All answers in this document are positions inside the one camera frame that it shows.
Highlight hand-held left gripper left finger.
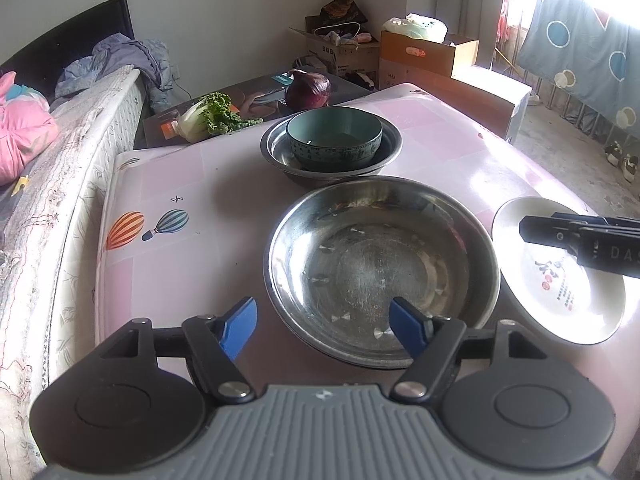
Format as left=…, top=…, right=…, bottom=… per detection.
left=107, top=296, right=258, bottom=405

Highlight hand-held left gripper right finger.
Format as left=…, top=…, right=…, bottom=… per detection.
left=389, top=296, right=546, bottom=403

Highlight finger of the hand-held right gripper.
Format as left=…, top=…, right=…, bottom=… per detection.
left=550, top=213, right=608, bottom=227
left=519, top=215, right=583, bottom=256

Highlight white printed plate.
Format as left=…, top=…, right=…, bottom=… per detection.
left=491, top=197, right=627, bottom=346

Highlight large steel bowl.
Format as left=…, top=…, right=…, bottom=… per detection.
left=263, top=176, right=502, bottom=370

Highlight small steel bowl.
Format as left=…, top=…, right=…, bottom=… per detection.
left=259, top=110, right=403, bottom=188

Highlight teal ceramic bowl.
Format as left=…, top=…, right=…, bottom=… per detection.
left=286, top=106, right=384, bottom=172

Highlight pink printed tablecloth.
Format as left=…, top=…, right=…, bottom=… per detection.
left=92, top=82, right=640, bottom=480

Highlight large brown cardboard box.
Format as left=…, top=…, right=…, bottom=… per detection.
left=380, top=60, right=533, bottom=143

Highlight blue dotted hanging blanket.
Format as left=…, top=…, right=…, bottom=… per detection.
left=517, top=0, right=640, bottom=136

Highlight open brown cardboard box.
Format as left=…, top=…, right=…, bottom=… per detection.
left=378, top=30, right=479, bottom=92

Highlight green leafy cabbage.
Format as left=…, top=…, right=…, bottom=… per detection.
left=177, top=91, right=264, bottom=143

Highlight red hanging garment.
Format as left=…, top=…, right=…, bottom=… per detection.
left=500, top=0, right=516, bottom=41

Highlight dark printed appliance box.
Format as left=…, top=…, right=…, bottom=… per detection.
left=142, top=74, right=373, bottom=150

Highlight white quilted mattress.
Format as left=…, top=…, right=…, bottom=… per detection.
left=0, top=67, right=143, bottom=480

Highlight low cardboard box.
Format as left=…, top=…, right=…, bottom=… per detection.
left=345, top=71, right=378, bottom=92

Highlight white plastic bag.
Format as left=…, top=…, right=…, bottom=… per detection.
left=382, top=12, right=447, bottom=44

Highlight purple cabbage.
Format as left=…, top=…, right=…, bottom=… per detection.
left=285, top=70, right=333, bottom=111

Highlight white printed cardboard box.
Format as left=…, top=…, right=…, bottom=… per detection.
left=289, top=14, right=382, bottom=78

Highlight pink quilt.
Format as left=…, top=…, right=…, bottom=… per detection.
left=0, top=71, right=60, bottom=187

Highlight blue-grey clothes pile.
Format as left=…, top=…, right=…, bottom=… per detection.
left=54, top=32, right=181, bottom=113

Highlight dark printed bag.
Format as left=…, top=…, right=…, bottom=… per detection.
left=320, top=0, right=370, bottom=28

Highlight black bed headboard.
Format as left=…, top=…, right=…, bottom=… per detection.
left=0, top=0, right=136, bottom=78

